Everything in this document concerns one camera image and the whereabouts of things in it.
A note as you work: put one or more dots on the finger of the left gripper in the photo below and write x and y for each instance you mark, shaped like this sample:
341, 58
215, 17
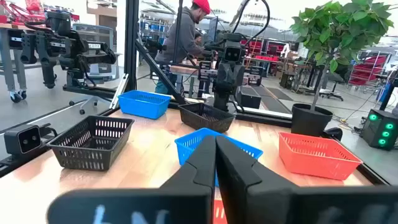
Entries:
237, 77
224, 77

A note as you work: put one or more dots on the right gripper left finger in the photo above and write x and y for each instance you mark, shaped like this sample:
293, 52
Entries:
174, 205

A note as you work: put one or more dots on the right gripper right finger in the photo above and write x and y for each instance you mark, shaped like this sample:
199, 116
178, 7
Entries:
264, 205

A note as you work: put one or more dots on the orange plastic basket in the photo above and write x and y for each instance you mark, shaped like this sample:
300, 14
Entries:
219, 213
317, 161

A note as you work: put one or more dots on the black plastic basket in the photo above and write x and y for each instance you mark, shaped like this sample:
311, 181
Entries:
77, 155
202, 121

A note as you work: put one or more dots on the blue plastic basket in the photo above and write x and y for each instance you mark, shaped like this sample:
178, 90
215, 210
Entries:
189, 146
143, 109

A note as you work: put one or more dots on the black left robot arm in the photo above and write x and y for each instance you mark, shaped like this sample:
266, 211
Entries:
221, 101

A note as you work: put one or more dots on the background black robot arm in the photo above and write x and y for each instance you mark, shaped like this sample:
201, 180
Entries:
71, 49

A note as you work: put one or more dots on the red bin shelf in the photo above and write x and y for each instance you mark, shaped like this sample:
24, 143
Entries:
258, 46

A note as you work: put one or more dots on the blue bin shelf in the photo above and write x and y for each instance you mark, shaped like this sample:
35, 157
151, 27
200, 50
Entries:
152, 29

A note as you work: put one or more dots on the wooden workbench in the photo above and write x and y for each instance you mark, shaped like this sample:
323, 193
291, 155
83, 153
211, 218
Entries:
183, 70

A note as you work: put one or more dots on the person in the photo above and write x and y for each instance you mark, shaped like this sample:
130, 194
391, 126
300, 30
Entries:
183, 40

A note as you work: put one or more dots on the black floor mat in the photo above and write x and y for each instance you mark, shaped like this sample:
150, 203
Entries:
273, 104

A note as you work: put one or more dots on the black office chair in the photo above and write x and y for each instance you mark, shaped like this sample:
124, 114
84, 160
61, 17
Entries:
332, 93

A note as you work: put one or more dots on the green artificial plant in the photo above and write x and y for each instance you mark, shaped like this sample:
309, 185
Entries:
339, 28

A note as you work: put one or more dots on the red bin rack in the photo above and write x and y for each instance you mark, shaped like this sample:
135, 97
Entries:
363, 74

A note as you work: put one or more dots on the black box with green lights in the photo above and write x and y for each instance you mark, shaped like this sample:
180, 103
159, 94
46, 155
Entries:
373, 133

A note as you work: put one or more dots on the red metal rack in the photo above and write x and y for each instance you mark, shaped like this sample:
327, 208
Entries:
34, 6

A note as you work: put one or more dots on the grey wheeled workbench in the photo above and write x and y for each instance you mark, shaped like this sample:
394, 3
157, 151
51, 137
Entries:
7, 62

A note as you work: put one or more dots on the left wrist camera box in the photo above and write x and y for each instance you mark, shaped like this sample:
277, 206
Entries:
233, 54

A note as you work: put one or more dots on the black aluminium table frame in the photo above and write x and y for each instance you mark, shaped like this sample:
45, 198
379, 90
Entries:
131, 46

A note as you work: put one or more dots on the silver aluminium bracket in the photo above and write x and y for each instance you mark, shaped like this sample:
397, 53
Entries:
119, 90

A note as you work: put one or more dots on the black table-level camera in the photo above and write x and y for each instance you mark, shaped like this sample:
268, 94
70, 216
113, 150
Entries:
23, 140

